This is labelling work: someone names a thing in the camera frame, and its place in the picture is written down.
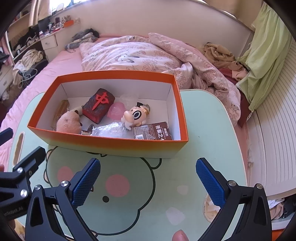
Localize white shelf unit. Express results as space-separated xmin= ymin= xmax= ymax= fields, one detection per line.
xmin=6 ymin=9 xmax=47 ymax=70

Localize cream clothes pile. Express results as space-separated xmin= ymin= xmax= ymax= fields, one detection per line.
xmin=12 ymin=49 xmax=43 ymax=88

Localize row of cosmetic bottles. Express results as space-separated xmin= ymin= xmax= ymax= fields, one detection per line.
xmin=47 ymin=15 xmax=70 ymax=33

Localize tan crumpled clothes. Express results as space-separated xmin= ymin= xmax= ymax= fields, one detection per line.
xmin=198 ymin=43 xmax=249 ymax=81

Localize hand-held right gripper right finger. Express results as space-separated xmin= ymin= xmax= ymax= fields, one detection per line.
xmin=196 ymin=158 xmax=272 ymax=241

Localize person's right hand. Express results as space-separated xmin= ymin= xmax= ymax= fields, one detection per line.
xmin=173 ymin=229 xmax=192 ymax=241

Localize orange cardboard box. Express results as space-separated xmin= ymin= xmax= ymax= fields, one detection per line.
xmin=27 ymin=70 xmax=189 ymax=159

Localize brown capybara plush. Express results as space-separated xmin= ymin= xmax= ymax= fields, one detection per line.
xmin=57 ymin=111 xmax=82 ymax=133

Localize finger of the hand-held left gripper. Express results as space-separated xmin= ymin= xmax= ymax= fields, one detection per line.
xmin=0 ymin=127 xmax=13 ymax=145
xmin=12 ymin=147 xmax=47 ymax=187

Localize pink floral quilt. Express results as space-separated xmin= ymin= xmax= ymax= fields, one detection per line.
xmin=79 ymin=32 xmax=242 ymax=127

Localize light green hanging cloth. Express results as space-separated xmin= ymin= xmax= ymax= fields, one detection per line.
xmin=236 ymin=2 xmax=293 ymax=112

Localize cream nightstand with drawer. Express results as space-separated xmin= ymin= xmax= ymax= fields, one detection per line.
xmin=40 ymin=35 xmax=58 ymax=62

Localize white slatted radiator cover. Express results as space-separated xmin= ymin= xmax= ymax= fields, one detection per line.
xmin=246 ymin=58 xmax=296 ymax=202

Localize dark red cloth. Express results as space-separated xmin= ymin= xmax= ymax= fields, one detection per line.
xmin=217 ymin=67 xmax=253 ymax=128

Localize clear plastic bag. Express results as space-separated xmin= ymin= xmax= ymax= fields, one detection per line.
xmin=92 ymin=122 xmax=134 ymax=139

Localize brown card box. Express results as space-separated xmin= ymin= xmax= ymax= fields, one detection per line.
xmin=132 ymin=122 xmax=173 ymax=141

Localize cartoon figure keychain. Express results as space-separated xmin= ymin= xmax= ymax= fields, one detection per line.
xmin=121 ymin=102 xmax=152 ymax=131

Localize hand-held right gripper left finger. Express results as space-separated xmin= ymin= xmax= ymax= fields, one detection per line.
xmin=25 ymin=158 xmax=101 ymax=241

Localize clear silicone dome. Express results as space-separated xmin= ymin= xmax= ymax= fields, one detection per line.
xmin=120 ymin=94 xmax=141 ymax=105

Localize black monitor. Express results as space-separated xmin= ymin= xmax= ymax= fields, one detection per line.
xmin=37 ymin=19 xmax=50 ymax=33

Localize gray knit clothes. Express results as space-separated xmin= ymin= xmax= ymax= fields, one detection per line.
xmin=65 ymin=28 xmax=100 ymax=52

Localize green cartoon desktop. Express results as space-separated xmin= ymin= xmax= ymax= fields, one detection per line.
xmin=6 ymin=89 xmax=248 ymax=241

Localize pink bed sheet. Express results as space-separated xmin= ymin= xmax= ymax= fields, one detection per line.
xmin=0 ymin=35 xmax=153 ymax=167

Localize white cable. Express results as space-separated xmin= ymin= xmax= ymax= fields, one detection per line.
xmin=17 ymin=68 xmax=38 ymax=88

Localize mixed clothes heap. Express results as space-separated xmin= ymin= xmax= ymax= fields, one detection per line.
xmin=268 ymin=198 xmax=296 ymax=230

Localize pink jelly toy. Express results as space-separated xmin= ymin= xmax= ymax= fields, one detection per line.
xmin=106 ymin=103 xmax=125 ymax=120

